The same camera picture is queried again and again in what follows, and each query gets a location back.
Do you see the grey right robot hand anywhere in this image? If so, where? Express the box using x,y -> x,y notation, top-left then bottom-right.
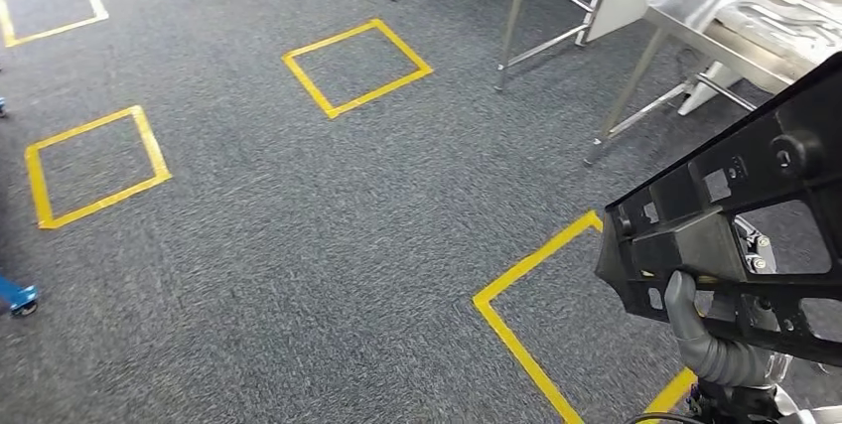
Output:
664,215 -> 777,349

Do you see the black plastic plate bracket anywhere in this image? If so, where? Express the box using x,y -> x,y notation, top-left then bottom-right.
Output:
595,52 -> 842,369

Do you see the stainless steel workbench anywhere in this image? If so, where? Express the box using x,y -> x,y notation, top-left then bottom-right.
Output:
584,0 -> 842,166

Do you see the yellow floor tape square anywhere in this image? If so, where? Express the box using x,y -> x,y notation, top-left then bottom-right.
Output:
471,210 -> 700,424
24,104 -> 174,231
282,18 -> 435,121

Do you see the white wedge-shaped object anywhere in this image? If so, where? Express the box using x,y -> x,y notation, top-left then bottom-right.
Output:
677,60 -> 748,118

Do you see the stainless steel table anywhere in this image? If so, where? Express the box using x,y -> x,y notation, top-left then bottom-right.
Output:
345,0 -> 627,92

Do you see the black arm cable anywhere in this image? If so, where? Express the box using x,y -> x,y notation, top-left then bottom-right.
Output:
623,409 -> 708,424

